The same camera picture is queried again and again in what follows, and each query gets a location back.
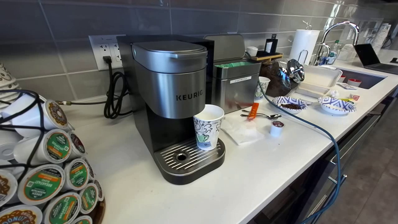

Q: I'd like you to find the orange packet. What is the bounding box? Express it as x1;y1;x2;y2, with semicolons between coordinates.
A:
248;102;260;120

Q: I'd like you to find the patterned paper bowl with beans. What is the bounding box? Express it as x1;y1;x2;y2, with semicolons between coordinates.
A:
272;96;308;114

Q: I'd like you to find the empty patterned paper bowl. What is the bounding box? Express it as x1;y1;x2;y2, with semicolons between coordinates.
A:
317;96;357;115

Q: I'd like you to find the silver black coffee machine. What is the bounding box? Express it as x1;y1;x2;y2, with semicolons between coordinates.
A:
117;34;226;185

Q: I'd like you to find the steel bin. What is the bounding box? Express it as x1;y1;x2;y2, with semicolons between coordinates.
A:
204;34;262;114

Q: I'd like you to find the white paper napkin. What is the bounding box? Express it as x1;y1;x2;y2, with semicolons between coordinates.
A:
220;118;265;146

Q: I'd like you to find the metal spoon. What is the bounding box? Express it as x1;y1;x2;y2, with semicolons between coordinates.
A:
240;114;279;121
242;109;282;119

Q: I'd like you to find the steel bin lid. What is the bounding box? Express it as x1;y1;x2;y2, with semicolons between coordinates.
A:
204;34;246;62

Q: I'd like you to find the small patterned paper cup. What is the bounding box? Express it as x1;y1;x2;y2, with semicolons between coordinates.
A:
254;76;271;101

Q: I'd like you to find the white coffee pod dark lid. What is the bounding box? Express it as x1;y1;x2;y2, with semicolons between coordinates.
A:
269;120;285;138

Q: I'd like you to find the glass jar of coffee beans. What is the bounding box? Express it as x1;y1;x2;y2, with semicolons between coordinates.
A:
259;58;305;98

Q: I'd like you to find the wooden tray with black holders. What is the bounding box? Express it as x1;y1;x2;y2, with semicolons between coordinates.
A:
250;34;284;62

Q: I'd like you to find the paper towel roll on holder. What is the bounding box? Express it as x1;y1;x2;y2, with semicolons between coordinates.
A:
289;21;321;65

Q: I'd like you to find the white foam takeaway box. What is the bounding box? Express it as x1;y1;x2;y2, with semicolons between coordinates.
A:
295;64;343;99

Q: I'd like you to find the coffee pod green lid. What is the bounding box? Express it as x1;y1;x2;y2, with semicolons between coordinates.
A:
79;183;99;215
70;215;93;224
14;129;72;165
17;164;66;206
63;158;91;191
43;192;82;224

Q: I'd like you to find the dish soap bottle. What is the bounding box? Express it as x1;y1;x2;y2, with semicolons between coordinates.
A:
326;40;340;65

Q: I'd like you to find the white plastic container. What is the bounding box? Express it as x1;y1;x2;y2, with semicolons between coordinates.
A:
337;44;357;61

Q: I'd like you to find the chrome tap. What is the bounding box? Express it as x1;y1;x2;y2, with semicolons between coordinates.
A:
313;21;360;66

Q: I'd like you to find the coffee pod brown lid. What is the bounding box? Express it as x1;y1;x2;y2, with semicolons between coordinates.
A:
0;170;18;208
0;204;43;224
1;93;75;138

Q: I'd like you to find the sink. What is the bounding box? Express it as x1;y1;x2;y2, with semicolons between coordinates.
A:
337;68;388;90

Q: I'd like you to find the black laptop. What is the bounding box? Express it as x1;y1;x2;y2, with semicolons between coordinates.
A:
354;43;398;75

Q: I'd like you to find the stack of patterned paper cups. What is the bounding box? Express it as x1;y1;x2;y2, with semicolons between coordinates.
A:
0;60;21;108

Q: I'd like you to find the black cable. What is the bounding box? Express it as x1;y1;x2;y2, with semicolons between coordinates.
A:
55;56;133;120

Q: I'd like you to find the white wall socket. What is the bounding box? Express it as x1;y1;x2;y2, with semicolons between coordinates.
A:
89;34;126;71

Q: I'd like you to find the blue cable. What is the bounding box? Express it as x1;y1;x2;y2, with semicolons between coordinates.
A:
245;51;347;224

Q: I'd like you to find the drawer handle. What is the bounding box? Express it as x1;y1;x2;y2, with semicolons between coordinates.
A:
327;174;347;186
329;113;382;164
307;194;327;219

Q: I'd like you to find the black wire pod rack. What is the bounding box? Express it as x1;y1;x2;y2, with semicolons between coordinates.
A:
0;89;106;224

